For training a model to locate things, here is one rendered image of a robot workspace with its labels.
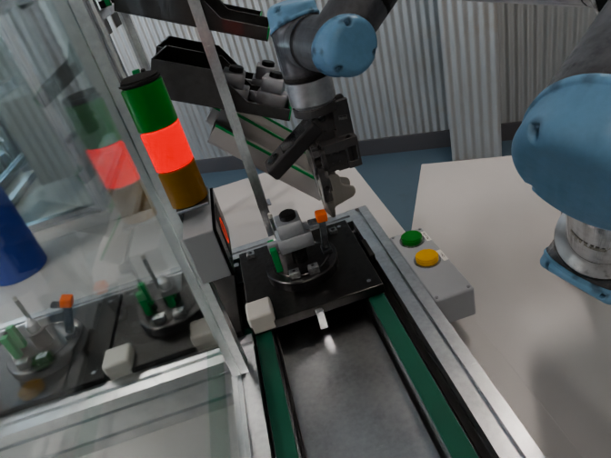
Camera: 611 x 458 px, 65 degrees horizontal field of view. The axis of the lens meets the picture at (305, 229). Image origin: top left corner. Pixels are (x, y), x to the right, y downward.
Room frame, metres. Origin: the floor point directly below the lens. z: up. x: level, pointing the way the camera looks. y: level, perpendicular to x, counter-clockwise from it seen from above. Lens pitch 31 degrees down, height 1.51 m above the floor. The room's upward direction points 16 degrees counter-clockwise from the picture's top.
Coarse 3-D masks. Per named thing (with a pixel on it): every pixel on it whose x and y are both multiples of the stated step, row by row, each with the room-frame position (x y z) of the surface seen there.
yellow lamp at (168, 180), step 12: (180, 168) 0.54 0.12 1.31; (192, 168) 0.54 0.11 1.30; (168, 180) 0.53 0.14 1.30; (180, 180) 0.53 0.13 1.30; (192, 180) 0.54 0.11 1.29; (168, 192) 0.54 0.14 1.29; (180, 192) 0.53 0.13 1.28; (192, 192) 0.54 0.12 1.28; (204, 192) 0.55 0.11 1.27; (180, 204) 0.53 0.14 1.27; (192, 204) 0.53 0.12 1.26
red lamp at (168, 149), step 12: (156, 132) 0.53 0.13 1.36; (168, 132) 0.54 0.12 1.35; (180, 132) 0.55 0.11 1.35; (156, 144) 0.53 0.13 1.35; (168, 144) 0.53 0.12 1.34; (180, 144) 0.54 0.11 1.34; (156, 156) 0.53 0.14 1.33; (168, 156) 0.53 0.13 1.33; (180, 156) 0.54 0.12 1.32; (192, 156) 0.55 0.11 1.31; (156, 168) 0.54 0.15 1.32; (168, 168) 0.53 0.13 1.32
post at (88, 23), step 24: (72, 0) 0.54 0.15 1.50; (96, 24) 0.56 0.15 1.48; (96, 48) 0.54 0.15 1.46; (120, 72) 0.57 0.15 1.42; (120, 96) 0.54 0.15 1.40; (144, 144) 0.54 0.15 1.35; (168, 216) 0.54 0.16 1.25; (192, 264) 0.54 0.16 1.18; (216, 312) 0.54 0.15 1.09; (240, 360) 0.54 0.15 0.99
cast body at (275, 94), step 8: (272, 72) 1.03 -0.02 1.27; (280, 72) 1.04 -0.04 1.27; (264, 80) 1.02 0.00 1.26; (272, 80) 1.02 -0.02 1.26; (280, 80) 1.02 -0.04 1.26; (264, 88) 1.02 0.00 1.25; (272, 88) 1.02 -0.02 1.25; (280, 88) 1.01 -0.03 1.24; (248, 96) 1.05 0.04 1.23; (256, 96) 1.03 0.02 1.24; (264, 96) 1.02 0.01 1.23; (272, 96) 1.02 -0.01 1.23; (280, 96) 1.01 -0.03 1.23; (264, 104) 1.02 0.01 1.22; (272, 104) 1.02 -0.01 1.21; (280, 104) 1.01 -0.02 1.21
